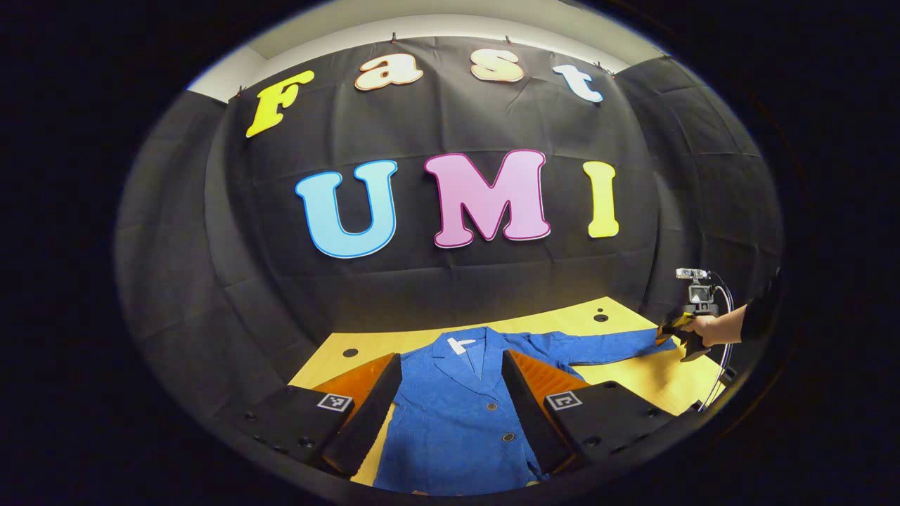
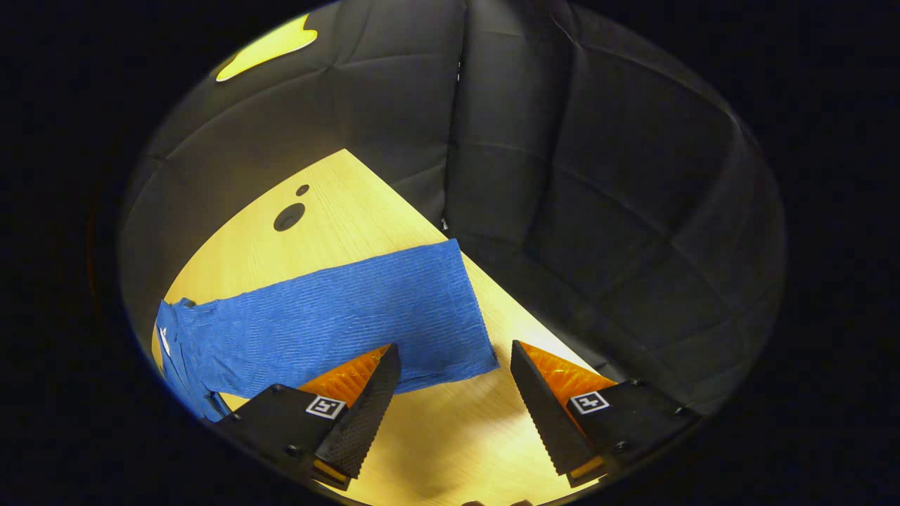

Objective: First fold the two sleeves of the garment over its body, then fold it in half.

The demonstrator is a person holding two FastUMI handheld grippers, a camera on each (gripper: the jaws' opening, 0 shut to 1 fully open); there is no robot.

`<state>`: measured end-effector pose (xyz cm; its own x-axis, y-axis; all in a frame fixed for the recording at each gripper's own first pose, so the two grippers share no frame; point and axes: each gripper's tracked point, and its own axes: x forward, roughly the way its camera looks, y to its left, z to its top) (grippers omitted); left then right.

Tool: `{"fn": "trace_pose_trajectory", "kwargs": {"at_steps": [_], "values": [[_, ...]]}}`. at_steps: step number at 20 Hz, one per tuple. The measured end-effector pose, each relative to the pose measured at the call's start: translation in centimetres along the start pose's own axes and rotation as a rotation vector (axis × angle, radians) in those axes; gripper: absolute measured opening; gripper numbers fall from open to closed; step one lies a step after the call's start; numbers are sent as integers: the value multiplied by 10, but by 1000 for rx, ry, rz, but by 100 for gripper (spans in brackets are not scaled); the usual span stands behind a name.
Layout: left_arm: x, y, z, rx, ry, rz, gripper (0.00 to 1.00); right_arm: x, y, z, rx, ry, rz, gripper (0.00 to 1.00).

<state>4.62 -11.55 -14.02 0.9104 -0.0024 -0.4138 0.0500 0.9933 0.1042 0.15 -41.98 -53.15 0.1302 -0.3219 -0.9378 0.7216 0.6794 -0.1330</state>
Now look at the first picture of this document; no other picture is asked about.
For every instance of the blue jacket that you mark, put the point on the blue jacket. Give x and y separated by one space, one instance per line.
457 422

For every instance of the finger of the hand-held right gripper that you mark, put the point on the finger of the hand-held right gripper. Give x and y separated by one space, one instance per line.
671 327

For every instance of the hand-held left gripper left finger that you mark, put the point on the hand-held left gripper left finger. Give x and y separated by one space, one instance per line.
373 414

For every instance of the black backdrop cloth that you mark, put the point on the black backdrop cloth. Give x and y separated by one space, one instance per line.
492 281

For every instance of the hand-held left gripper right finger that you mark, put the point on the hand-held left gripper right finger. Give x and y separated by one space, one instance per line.
527 414

